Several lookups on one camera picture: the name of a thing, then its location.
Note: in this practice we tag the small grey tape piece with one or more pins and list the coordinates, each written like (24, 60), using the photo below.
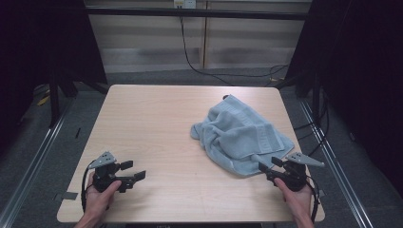
(321, 193)

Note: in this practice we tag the black metal stand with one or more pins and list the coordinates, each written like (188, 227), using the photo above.
(54, 101)

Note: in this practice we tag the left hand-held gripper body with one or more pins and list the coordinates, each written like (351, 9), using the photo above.
(104, 174)

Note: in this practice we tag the person's right hand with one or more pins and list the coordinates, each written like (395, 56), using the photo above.
(294, 199)

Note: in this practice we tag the person's left hand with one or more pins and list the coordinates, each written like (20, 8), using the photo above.
(98, 199)

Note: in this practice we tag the small black floor piece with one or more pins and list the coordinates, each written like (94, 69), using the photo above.
(77, 133)

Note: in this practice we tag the grey tape strip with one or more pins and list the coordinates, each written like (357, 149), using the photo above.
(68, 195)

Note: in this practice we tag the black horizontal frame bar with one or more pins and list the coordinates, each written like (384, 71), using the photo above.
(190, 13)

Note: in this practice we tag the yellow object on floor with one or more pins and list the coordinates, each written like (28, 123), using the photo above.
(42, 100)

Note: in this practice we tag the light blue towel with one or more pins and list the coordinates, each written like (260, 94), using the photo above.
(240, 136)

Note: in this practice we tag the black curtain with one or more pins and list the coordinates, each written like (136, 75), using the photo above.
(38, 47)
(364, 79)

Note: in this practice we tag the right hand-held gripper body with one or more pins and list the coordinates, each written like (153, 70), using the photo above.
(293, 177)

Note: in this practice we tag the white wall power outlet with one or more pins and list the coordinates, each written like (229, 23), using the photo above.
(184, 3)

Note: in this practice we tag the metal floor rail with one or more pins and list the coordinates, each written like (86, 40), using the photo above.
(31, 167)
(334, 169)

